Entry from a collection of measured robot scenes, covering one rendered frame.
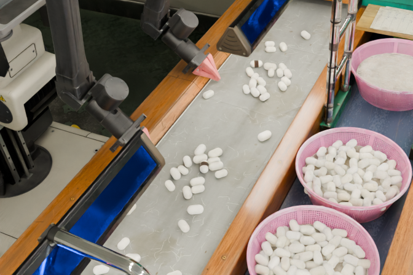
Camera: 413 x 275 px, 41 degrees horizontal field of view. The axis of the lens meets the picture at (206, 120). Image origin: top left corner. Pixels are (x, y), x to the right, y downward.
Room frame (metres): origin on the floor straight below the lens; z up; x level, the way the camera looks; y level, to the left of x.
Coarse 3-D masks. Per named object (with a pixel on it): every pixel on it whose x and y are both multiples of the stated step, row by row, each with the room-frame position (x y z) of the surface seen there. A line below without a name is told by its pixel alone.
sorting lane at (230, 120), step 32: (288, 32) 1.55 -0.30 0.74; (320, 32) 1.53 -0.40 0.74; (224, 64) 1.41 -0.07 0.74; (288, 64) 1.37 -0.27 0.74; (320, 64) 1.35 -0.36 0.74; (224, 96) 1.25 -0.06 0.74; (288, 96) 1.22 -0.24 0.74; (192, 128) 1.13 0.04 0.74; (224, 128) 1.11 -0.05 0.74; (256, 128) 1.10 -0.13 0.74; (192, 160) 1.01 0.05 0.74; (224, 160) 0.99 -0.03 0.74; (256, 160) 0.98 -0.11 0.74; (160, 192) 0.91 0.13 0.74; (224, 192) 0.89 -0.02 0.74; (128, 224) 0.82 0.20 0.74; (160, 224) 0.81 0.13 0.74; (192, 224) 0.80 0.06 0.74; (224, 224) 0.79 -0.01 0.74; (160, 256) 0.73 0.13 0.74; (192, 256) 0.72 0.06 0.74
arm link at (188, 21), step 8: (176, 16) 1.36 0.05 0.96; (184, 16) 1.36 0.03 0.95; (192, 16) 1.37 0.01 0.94; (144, 24) 1.39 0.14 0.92; (168, 24) 1.37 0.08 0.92; (176, 24) 1.35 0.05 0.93; (184, 24) 1.33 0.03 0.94; (192, 24) 1.35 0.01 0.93; (152, 32) 1.38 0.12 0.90; (160, 32) 1.37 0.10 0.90; (176, 32) 1.35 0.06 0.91; (184, 32) 1.34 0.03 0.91
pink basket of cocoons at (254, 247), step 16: (288, 208) 0.79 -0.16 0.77; (304, 208) 0.79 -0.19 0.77; (320, 208) 0.79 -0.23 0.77; (288, 224) 0.78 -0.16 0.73; (304, 224) 0.78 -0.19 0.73; (336, 224) 0.76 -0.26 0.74; (352, 224) 0.74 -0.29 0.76; (256, 240) 0.73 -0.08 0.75; (352, 240) 0.72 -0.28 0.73; (368, 240) 0.69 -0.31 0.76; (368, 256) 0.67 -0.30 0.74; (368, 272) 0.64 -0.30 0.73
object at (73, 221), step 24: (144, 144) 0.70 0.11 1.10; (120, 168) 0.64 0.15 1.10; (144, 168) 0.67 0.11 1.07; (96, 192) 0.59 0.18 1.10; (120, 192) 0.61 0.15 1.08; (72, 216) 0.55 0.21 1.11; (96, 216) 0.56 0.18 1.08; (120, 216) 0.58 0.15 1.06; (48, 240) 0.50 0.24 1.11; (96, 240) 0.53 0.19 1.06; (24, 264) 0.47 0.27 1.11; (48, 264) 0.48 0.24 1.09; (72, 264) 0.49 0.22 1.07
